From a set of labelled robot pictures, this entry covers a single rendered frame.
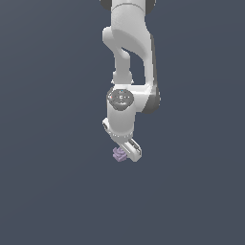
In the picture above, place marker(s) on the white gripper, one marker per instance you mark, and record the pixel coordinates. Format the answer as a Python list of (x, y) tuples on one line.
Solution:
[(131, 149)]

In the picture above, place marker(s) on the small purple block object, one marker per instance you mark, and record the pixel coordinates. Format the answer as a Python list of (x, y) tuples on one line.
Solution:
[(119, 154)]

